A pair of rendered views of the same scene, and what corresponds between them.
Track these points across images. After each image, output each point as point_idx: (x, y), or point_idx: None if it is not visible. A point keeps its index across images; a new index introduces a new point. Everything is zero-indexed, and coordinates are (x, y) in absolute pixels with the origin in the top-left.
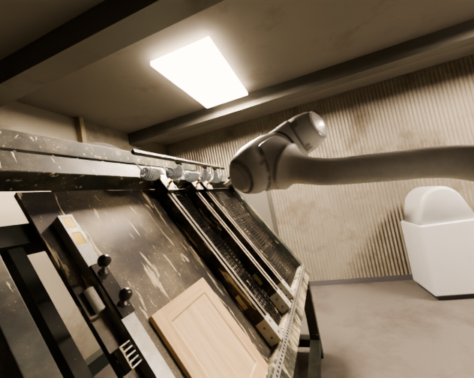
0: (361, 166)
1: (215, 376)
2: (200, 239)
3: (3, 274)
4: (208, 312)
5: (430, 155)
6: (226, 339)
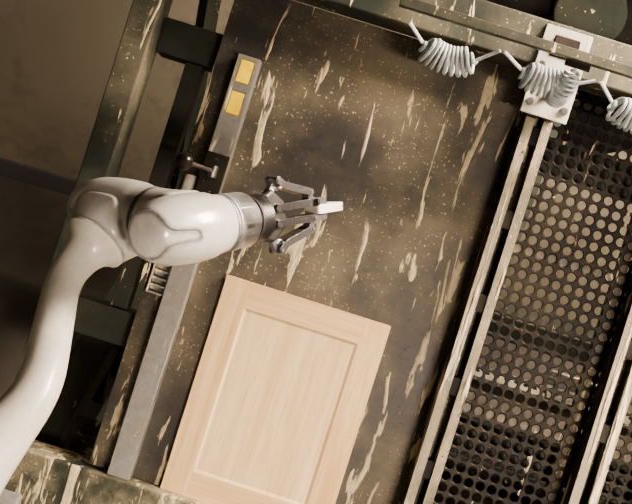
0: (38, 300)
1: (223, 420)
2: (476, 270)
3: (124, 99)
4: (320, 369)
5: (24, 356)
6: (300, 426)
